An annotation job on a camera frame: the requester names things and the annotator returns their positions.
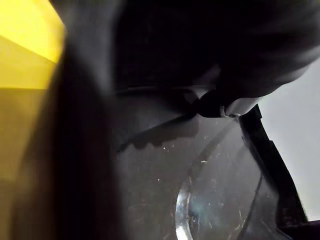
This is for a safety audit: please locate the black plastic housing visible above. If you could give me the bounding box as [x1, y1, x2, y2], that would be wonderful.
[14, 0, 310, 240]

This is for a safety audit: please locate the yellow metal shelf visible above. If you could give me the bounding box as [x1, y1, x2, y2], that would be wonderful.
[0, 0, 66, 240]

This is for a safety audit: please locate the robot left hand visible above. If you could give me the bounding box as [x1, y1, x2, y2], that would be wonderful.
[113, 0, 320, 120]

